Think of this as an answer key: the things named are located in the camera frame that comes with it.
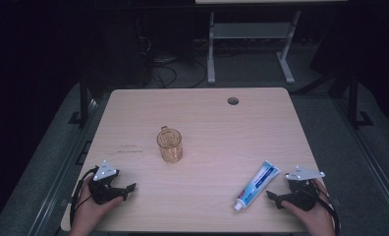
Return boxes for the black metal post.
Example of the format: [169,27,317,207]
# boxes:
[68,70,90,129]
[347,70,375,130]

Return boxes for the person's left hand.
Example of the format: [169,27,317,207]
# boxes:
[68,175,125,236]

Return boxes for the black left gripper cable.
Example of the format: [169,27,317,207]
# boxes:
[69,166,100,227]

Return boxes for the black floor cables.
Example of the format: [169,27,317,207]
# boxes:
[137,35,208,89]

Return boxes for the clear amber glass cup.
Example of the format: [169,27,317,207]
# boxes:
[156,125,184,164]

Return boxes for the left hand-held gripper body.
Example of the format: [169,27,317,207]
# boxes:
[87,159,129,206]

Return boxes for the blue and white toothpaste tube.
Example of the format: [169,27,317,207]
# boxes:
[233,159,282,212]

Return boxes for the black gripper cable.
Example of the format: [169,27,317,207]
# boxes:
[304,186,342,236]
[69,166,100,227]

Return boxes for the grey metal stand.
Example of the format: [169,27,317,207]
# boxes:
[206,10,302,86]

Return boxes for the person's right hand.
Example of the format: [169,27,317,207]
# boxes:
[280,178,337,236]

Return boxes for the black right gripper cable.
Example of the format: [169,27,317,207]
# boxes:
[304,186,342,236]

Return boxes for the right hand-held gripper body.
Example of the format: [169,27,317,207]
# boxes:
[280,165,326,212]

